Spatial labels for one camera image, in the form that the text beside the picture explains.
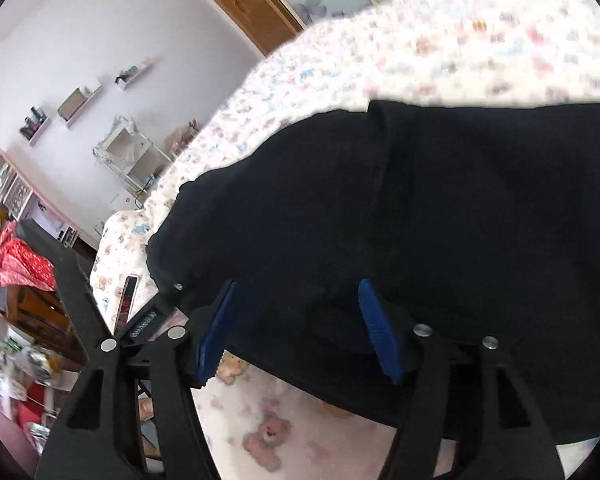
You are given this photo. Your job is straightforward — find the black pants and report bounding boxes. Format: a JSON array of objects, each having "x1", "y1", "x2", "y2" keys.
[{"x1": 147, "y1": 101, "x2": 600, "y2": 443}]

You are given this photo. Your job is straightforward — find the smartphone with orange screen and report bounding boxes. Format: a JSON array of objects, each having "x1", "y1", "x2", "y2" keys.
[{"x1": 114, "y1": 275, "x2": 138, "y2": 333}]

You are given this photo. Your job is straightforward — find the red cloth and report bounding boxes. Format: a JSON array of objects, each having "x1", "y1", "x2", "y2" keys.
[{"x1": 0, "y1": 221, "x2": 57, "y2": 292}]

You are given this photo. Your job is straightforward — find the wooden desk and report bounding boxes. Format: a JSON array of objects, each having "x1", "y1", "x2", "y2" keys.
[{"x1": 0, "y1": 151, "x2": 95, "y2": 364}]

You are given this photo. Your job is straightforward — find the white ornate rack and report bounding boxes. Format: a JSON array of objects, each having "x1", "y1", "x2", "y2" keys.
[{"x1": 93, "y1": 115, "x2": 172, "y2": 207}]

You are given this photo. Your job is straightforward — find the brown wooden door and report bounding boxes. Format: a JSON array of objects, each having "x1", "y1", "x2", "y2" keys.
[{"x1": 213, "y1": 0, "x2": 303, "y2": 55}]

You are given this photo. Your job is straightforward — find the fleece teddy bear blanket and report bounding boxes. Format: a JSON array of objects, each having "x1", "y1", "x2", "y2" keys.
[{"x1": 91, "y1": 0, "x2": 600, "y2": 479}]

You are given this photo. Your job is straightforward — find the white wall shelf box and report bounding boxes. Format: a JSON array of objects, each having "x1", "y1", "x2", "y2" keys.
[
  {"x1": 114, "y1": 58, "x2": 157, "y2": 91},
  {"x1": 19, "y1": 106, "x2": 52, "y2": 145},
  {"x1": 57, "y1": 79, "x2": 102, "y2": 128}
]

